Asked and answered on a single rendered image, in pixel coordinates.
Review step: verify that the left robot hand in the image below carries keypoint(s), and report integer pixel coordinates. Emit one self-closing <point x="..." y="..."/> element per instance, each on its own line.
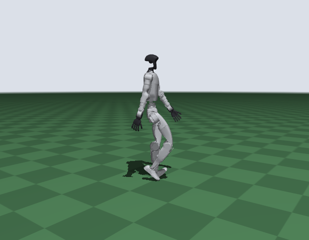
<point x="174" y="113"/>

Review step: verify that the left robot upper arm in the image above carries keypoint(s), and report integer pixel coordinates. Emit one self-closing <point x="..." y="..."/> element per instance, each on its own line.
<point x="160" y="92"/>

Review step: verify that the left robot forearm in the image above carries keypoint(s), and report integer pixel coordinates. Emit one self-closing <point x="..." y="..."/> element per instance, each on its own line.
<point x="165" y="102"/>

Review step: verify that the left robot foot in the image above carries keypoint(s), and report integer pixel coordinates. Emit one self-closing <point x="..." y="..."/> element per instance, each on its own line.
<point x="161" y="171"/>

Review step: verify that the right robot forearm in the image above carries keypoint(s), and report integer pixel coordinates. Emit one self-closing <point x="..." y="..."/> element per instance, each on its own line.
<point x="142" y="104"/>

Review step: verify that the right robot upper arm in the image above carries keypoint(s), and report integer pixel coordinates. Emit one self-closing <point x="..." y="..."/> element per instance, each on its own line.
<point x="148" y="78"/>

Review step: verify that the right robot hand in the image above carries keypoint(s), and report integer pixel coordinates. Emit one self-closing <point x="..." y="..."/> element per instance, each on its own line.
<point x="137" y="123"/>

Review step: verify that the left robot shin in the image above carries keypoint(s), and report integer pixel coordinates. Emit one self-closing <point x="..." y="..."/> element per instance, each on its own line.
<point x="153" y="154"/>

